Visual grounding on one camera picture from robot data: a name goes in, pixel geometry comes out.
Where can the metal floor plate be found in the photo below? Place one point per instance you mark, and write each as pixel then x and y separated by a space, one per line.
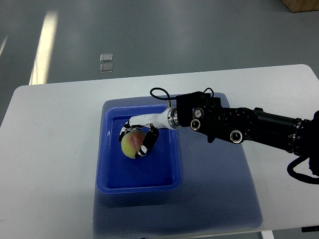
pixel 106 67
pixel 106 57

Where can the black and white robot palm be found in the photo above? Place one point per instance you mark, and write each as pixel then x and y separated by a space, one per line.
pixel 152 121

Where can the yellow-red peach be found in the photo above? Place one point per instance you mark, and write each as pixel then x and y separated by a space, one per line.
pixel 132 144

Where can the upper metal floor plate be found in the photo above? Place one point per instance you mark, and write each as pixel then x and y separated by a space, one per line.
pixel 106 57

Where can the cardboard box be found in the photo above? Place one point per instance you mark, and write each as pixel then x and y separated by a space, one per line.
pixel 301 5

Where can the lower metal floor plate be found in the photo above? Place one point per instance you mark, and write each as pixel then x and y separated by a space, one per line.
pixel 106 67

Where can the blue plastic tray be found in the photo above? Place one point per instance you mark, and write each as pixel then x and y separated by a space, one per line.
pixel 159 170

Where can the blue-grey textured mat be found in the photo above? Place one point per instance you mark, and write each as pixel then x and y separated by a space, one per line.
pixel 216 192

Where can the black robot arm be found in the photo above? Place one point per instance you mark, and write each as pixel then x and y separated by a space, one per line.
pixel 203 113

